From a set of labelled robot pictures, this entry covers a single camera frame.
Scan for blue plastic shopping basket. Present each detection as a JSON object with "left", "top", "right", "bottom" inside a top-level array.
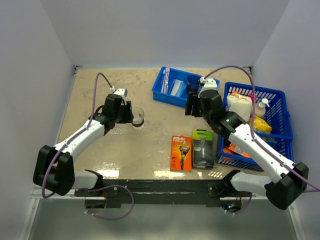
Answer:
[{"left": 216, "top": 86, "right": 294, "bottom": 172}]

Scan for orange box in basket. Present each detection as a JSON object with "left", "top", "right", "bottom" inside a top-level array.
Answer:
[{"left": 223, "top": 143, "right": 250, "bottom": 158}]

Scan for beige wrapped roll package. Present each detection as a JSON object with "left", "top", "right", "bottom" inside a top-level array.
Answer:
[{"left": 226, "top": 92, "right": 253, "bottom": 122}]

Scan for light blue toothpaste tube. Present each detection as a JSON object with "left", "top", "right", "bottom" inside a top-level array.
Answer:
[{"left": 176, "top": 81, "right": 186, "bottom": 98}]

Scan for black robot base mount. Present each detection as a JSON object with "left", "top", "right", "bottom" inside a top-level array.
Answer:
[{"left": 75, "top": 179, "right": 250, "bottom": 208}]

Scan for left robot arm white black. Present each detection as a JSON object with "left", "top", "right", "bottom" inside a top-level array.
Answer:
[{"left": 32, "top": 93, "right": 133, "bottom": 196}]

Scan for white toothpaste tube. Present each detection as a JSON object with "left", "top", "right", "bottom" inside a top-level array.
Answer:
[{"left": 170, "top": 79, "right": 182, "bottom": 96}]

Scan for orange Gillette Fusion5 razor box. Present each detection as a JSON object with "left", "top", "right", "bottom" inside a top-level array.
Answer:
[{"left": 170, "top": 135, "right": 193, "bottom": 172}]

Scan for blue plastic divided bin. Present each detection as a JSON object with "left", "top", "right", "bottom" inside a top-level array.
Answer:
[{"left": 152, "top": 66, "right": 220, "bottom": 108}]

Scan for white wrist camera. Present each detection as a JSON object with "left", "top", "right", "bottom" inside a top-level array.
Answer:
[
  {"left": 113, "top": 87, "right": 128, "bottom": 99},
  {"left": 198, "top": 76, "right": 217, "bottom": 94}
]

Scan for green black Gillette razor box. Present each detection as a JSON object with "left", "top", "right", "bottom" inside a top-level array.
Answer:
[{"left": 192, "top": 129, "right": 215, "bottom": 169}]

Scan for pink wrapped toothbrush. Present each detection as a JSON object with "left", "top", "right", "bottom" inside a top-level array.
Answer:
[{"left": 161, "top": 67, "right": 171, "bottom": 94}]

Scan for lotion pump bottle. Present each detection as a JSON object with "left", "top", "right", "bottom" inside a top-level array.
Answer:
[{"left": 254, "top": 98, "right": 270, "bottom": 118}]

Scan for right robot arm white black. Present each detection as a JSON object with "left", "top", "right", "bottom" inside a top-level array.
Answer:
[{"left": 185, "top": 89, "right": 309, "bottom": 210}]

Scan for glass cup with brown band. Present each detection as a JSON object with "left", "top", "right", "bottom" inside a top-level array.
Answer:
[{"left": 131, "top": 107, "right": 145, "bottom": 130}]

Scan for red blue packet in basket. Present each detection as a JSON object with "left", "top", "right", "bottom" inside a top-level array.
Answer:
[{"left": 258, "top": 133, "right": 278, "bottom": 148}]

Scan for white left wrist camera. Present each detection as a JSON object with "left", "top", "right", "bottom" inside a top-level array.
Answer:
[{"left": 113, "top": 87, "right": 128, "bottom": 99}]

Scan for yellow snack packet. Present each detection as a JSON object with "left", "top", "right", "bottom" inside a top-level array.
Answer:
[{"left": 253, "top": 115, "right": 273, "bottom": 135}]

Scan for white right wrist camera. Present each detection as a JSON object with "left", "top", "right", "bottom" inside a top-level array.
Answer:
[{"left": 198, "top": 76, "right": 217, "bottom": 94}]

